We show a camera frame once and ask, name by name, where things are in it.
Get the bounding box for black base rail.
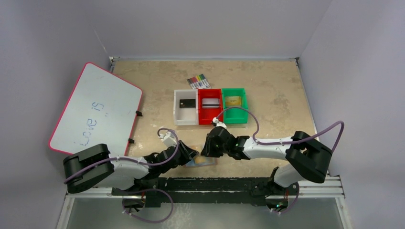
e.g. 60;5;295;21
112;177;299;208

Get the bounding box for pack of coloured markers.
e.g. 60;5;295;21
187;74;211;89

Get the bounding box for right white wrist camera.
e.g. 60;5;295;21
212;117;227;129

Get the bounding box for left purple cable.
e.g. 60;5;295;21
63;127;181;185

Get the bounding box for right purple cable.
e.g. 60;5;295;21
215;106;345;156

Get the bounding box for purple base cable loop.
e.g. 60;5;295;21
122;189;174;223

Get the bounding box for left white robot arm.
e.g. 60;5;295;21
63;142;199;195

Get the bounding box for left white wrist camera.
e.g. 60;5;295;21
158;131;177;147

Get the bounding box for red plastic bin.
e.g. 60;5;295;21
197;89;223;125

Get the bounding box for red framed whiteboard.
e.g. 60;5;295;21
48;62;143;156

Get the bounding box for black credit card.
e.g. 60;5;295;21
179;99;196;108

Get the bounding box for pink leather card holder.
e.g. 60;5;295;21
184;145;217;168

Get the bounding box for gold card in bin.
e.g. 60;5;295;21
224;96;242;107

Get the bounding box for silver credit card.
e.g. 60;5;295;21
202;98;220;108

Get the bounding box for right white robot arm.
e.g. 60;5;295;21
201;126;332;194

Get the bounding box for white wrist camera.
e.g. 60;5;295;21
158;131;177;147
212;117;227;129

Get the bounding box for white plastic bin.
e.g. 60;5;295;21
173;89;199;126

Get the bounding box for green plastic bin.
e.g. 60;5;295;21
222;88;249;124

